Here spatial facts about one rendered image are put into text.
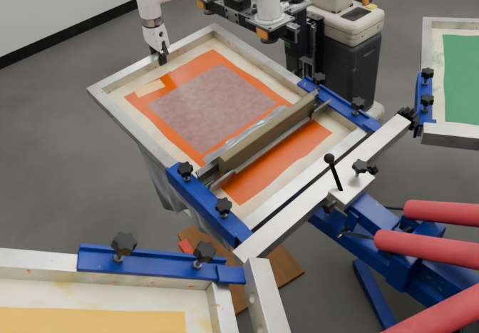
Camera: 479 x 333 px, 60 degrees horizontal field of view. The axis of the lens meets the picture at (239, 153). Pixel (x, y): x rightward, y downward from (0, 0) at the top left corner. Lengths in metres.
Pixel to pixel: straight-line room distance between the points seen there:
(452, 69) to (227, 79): 0.89
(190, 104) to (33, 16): 3.46
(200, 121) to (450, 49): 1.11
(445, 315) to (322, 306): 1.35
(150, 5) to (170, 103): 0.33
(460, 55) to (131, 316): 1.60
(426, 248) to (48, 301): 0.73
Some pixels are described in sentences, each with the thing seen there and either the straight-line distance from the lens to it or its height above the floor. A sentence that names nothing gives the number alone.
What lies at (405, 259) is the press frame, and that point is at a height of 1.05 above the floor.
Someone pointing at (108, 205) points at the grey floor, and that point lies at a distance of 2.78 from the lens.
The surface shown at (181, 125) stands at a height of 1.08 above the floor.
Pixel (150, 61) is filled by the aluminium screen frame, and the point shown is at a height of 1.17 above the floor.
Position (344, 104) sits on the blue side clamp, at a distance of 1.43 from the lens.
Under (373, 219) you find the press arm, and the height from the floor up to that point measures 1.05.
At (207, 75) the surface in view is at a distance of 1.57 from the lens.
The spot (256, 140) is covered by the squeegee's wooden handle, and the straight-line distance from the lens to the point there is 1.21.
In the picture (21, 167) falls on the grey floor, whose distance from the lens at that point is 3.39.
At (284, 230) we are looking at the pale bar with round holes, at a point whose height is 1.08.
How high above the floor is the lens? 1.93
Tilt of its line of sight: 43 degrees down
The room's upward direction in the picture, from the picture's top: 9 degrees counter-clockwise
